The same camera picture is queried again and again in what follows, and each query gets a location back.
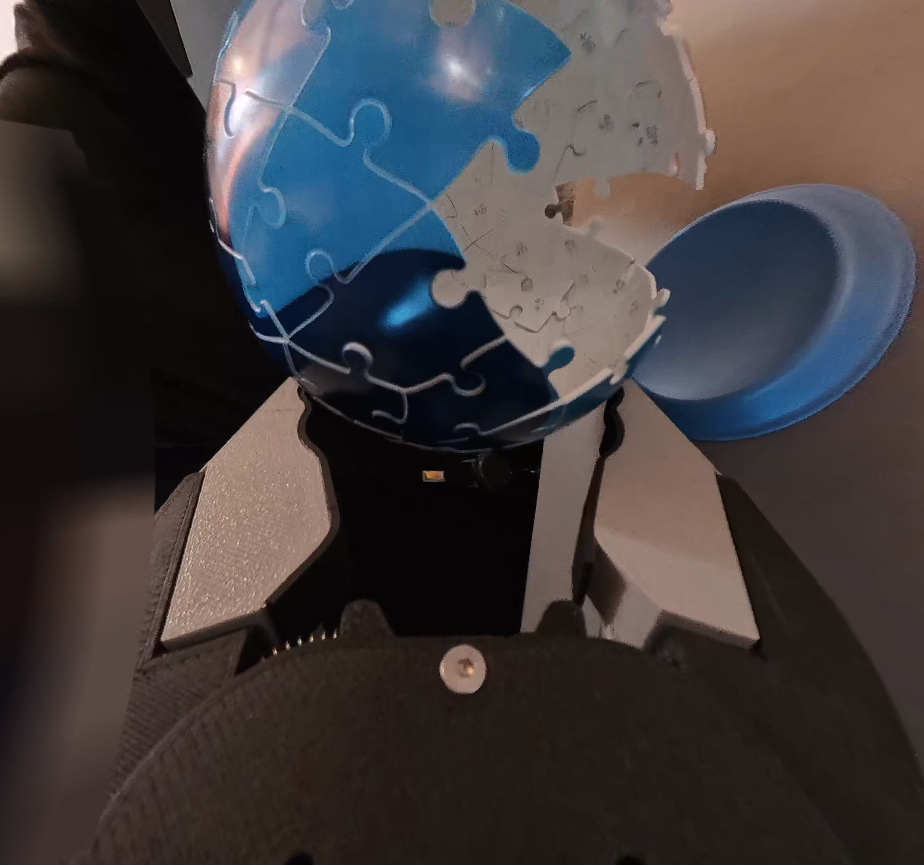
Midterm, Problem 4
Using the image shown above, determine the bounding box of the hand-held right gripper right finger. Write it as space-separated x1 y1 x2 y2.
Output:
572 380 760 651

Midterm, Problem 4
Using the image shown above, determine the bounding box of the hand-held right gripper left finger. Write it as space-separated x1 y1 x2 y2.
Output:
159 377 342 651

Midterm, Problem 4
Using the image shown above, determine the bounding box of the blue puzzle ball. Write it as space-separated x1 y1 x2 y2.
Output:
204 0 717 452

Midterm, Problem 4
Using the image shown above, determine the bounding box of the blue round ball stand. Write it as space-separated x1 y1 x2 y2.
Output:
635 184 918 442

